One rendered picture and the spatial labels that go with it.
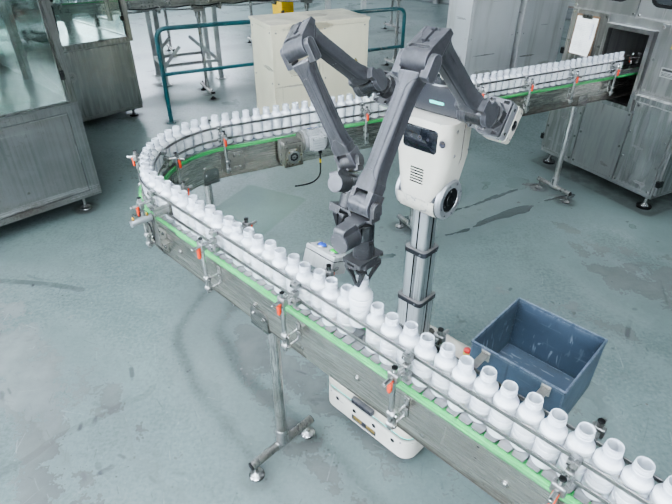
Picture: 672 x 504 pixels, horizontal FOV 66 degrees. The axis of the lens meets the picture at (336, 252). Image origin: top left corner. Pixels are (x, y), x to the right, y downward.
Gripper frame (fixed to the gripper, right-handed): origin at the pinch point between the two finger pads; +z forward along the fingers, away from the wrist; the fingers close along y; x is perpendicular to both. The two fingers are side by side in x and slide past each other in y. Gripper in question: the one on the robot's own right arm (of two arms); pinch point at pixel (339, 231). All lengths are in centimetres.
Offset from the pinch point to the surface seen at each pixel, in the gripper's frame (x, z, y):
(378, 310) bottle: -18.4, 9.2, 34.9
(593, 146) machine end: 366, -47, -35
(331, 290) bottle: -18.4, 11.4, 17.1
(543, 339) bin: 50, 20, 62
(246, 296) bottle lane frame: -14.3, 33.8, -23.1
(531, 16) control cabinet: 580, -185, -232
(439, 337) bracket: -6, 13, 49
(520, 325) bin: 49, 19, 53
